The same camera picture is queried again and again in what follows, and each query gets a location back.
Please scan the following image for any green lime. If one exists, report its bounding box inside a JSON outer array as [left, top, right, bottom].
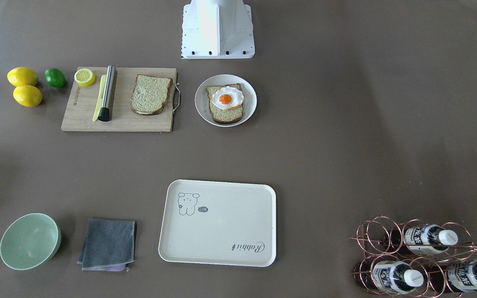
[[44, 68, 66, 88]]

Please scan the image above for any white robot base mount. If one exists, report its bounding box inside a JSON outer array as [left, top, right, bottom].
[[181, 0, 255, 59]]

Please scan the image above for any fried egg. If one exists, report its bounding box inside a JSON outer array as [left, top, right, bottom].
[[210, 86, 245, 110]]

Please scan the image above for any white round plate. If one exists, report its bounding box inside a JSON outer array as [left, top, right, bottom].
[[194, 74, 257, 127]]

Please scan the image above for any copper wire bottle rack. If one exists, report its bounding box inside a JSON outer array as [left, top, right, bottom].
[[352, 216, 477, 298]]

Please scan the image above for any yellow lemon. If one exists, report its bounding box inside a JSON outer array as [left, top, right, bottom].
[[13, 85, 42, 107], [7, 67, 38, 87]]

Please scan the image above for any half lemon slice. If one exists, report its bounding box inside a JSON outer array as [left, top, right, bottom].
[[74, 68, 96, 87]]

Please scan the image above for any bread slice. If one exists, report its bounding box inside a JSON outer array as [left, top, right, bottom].
[[130, 74, 173, 116], [205, 83, 243, 124]]

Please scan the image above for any steel muddler black tip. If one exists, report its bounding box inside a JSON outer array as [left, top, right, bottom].
[[97, 65, 117, 121]]

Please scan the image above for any green bowl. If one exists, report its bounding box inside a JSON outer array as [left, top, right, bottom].
[[0, 213, 61, 270]]

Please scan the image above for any wooden cutting board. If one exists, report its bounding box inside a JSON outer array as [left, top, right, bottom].
[[61, 67, 177, 132]]

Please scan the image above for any grey folded cloth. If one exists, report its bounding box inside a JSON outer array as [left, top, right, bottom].
[[77, 219, 137, 272]]

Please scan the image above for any tea bottle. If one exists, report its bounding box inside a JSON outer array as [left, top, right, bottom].
[[353, 261, 424, 294], [428, 260, 477, 293], [379, 224, 458, 257]]

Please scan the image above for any tea bottle top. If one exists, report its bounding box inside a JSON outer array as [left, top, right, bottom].
[[379, 224, 458, 257]]

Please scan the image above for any cream rabbit tray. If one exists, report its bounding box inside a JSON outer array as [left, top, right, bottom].
[[158, 179, 277, 267]]

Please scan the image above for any yellow lemon upper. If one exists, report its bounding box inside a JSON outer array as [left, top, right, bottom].
[[7, 67, 38, 87]]

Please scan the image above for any yellow lemon lower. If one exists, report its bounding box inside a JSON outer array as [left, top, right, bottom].
[[13, 85, 42, 107]]

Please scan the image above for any yellow plastic knife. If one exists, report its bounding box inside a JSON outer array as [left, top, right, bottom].
[[92, 75, 106, 121]]

